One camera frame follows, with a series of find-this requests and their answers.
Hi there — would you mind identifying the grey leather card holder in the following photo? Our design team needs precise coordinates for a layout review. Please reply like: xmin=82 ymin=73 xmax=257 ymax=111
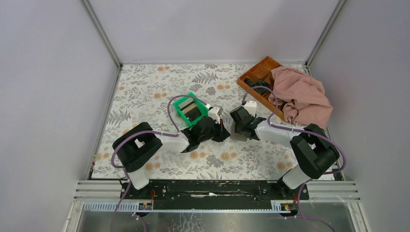
xmin=230 ymin=132 xmax=248 ymax=142

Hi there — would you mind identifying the green plastic bin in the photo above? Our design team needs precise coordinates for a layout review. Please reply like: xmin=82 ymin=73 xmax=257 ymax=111
xmin=173 ymin=97 xmax=209 ymax=127

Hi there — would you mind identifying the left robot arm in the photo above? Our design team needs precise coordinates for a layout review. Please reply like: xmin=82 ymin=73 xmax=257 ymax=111
xmin=112 ymin=116 xmax=230 ymax=190

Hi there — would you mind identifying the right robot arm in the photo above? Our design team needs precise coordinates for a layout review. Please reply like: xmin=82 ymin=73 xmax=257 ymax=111
xmin=230 ymin=106 xmax=340 ymax=190

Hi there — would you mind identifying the black VIP card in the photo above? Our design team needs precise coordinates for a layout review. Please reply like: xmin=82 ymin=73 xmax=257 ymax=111
xmin=184 ymin=107 xmax=202 ymax=122

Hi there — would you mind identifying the card stack in bin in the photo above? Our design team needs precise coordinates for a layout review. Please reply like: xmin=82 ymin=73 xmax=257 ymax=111
xmin=178 ymin=98 xmax=197 ymax=114

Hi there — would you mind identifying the dark green patterned cloth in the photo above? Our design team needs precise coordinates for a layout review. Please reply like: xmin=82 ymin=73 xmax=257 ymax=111
xmin=244 ymin=78 xmax=271 ymax=95

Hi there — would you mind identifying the orange compartment tray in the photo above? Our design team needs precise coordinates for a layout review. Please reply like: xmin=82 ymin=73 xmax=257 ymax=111
xmin=236 ymin=56 xmax=282 ymax=112

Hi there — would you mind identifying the pink cloth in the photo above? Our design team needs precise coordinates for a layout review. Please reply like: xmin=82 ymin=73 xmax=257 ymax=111
xmin=268 ymin=66 xmax=333 ymax=129

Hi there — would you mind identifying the floral table mat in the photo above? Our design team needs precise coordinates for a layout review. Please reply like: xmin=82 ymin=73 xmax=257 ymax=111
xmin=90 ymin=64 xmax=297 ymax=180

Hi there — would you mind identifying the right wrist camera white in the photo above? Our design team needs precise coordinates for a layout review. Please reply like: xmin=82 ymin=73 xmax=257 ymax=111
xmin=243 ymin=101 xmax=257 ymax=117

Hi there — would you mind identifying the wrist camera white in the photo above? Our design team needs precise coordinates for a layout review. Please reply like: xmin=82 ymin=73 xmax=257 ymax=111
xmin=243 ymin=101 xmax=257 ymax=117
xmin=207 ymin=106 xmax=223 ymax=124

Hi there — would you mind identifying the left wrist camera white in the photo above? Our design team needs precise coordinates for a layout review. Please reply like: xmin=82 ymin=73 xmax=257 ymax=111
xmin=207 ymin=106 xmax=223 ymax=124

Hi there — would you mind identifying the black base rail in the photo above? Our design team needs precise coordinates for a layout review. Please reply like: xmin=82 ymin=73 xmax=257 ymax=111
xmin=120 ymin=179 xmax=309 ymax=210

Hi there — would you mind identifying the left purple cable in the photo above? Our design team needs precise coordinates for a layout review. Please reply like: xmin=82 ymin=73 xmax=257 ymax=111
xmin=110 ymin=94 xmax=212 ymax=232

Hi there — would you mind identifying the aluminium frame post left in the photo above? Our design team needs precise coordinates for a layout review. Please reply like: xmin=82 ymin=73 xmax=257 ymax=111
xmin=80 ymin=0 xmax=122 ymax=69

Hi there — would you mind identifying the aluminium frame post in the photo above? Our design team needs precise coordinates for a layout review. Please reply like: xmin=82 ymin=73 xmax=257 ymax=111
xmin=305 ymin=0 xmax=347 ymax=69
xmin=80 ymin=0 xmax=122 ymax=69

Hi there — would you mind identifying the aluminium frame post right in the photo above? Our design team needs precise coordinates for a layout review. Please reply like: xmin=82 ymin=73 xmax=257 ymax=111
xmin=305 ymin=0 xmax=347 ymax=69

